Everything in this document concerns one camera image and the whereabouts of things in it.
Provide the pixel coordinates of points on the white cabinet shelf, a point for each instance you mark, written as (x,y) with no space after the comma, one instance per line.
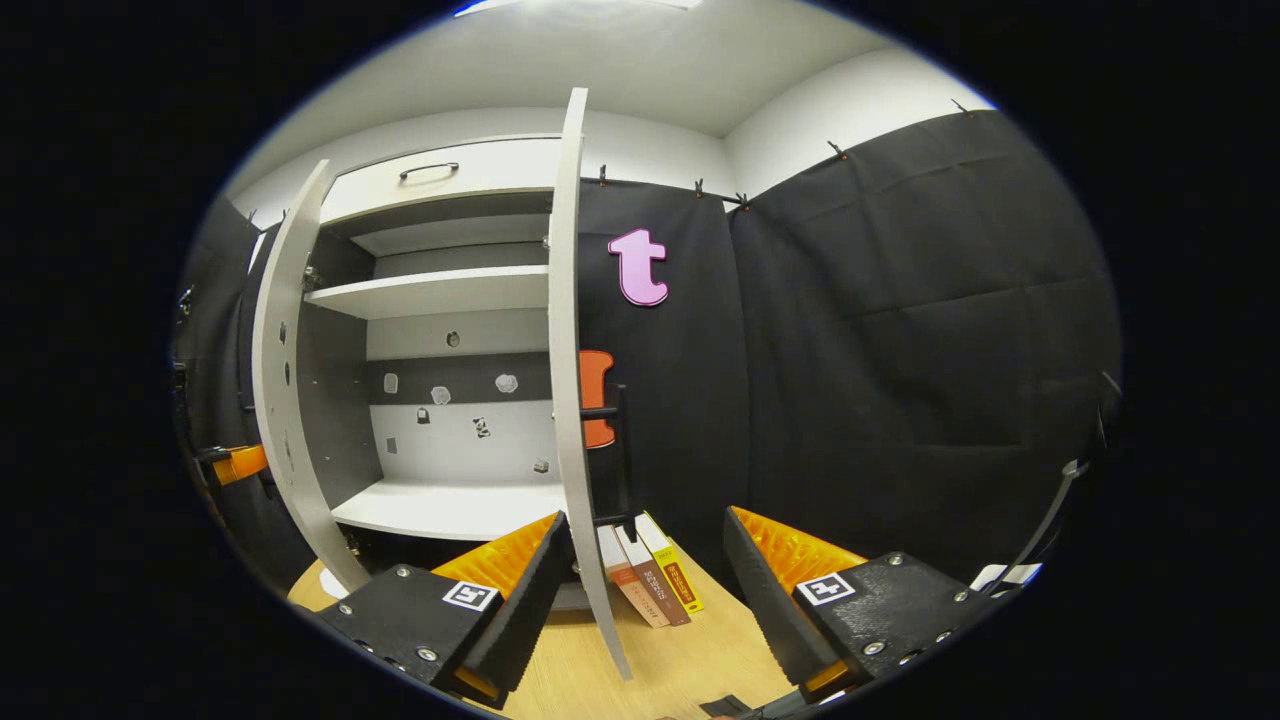
(430,290)
(460,508)
(450,234)

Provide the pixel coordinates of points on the beige cabinet drawer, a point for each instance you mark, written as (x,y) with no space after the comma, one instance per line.
(490,165)

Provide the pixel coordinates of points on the white and orange book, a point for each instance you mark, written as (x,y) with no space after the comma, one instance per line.
(628,585)

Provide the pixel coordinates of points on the row of black cloth clips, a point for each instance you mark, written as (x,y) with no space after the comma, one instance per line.
(699,187)

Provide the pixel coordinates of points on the beige double-door shoe cabinet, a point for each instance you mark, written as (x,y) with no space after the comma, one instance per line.
(450,290)

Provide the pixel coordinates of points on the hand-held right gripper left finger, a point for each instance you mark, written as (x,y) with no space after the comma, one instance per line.
(525,610)

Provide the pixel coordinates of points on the brown book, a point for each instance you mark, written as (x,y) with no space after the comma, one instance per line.
(655,585)

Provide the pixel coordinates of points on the long ceiling light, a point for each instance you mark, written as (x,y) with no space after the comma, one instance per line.
(570,5)

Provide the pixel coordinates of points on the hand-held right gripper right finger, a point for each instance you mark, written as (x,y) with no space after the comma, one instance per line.
(775,610)

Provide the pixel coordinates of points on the beige cabinet door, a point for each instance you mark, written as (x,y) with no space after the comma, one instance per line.
(566,350)
(285,400)

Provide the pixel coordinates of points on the yellow book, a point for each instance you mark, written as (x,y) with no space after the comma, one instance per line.
(675,570)

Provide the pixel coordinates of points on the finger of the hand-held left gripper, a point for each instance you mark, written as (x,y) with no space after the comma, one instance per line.
(240,464)

